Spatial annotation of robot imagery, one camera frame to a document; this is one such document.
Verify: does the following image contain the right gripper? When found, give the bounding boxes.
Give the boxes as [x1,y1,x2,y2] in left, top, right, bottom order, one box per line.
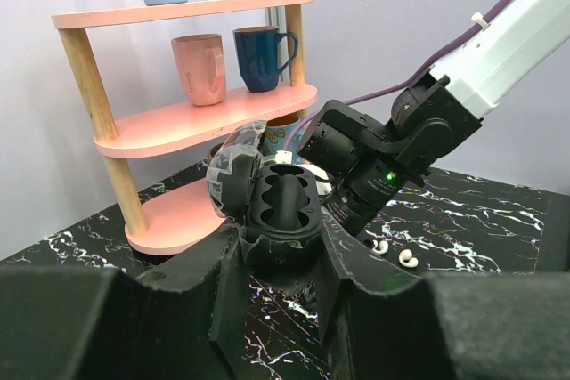
[323,161,408,237]

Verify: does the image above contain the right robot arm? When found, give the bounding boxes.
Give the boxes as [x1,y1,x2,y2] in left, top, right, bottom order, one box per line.
[297,0,569,235]

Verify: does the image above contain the black earbud charging case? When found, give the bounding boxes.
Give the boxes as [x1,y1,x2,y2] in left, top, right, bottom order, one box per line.
[206,120,323,294]

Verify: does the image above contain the dark blue mug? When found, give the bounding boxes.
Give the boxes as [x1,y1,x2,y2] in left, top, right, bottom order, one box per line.
[233,26,299,93]

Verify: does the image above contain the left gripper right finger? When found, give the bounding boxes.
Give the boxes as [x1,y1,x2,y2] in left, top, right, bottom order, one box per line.
[314,213,569,379]

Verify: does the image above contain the light blue butterfly mug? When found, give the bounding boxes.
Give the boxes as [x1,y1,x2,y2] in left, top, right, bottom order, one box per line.
[261,113,300,156]

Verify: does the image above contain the pink mug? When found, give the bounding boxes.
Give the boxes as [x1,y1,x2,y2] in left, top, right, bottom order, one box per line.
[171,34,226,107]

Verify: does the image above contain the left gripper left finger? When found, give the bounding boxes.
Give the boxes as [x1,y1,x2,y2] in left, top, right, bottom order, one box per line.
[1,224,248,379]

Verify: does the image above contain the pink three-tier shelf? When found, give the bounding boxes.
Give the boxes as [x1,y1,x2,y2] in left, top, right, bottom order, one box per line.
[52,0,317,255]

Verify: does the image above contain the black marble mat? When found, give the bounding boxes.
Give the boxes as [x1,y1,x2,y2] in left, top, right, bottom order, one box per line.
[4,169,569,379]

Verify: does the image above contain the white earbud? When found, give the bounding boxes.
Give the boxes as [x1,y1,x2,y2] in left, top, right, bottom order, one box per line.
[372,240,389,255]
[398,249,419,269]

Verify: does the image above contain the teal glazed mug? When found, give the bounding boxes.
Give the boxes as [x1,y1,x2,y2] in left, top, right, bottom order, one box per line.
[207,143,223,166]

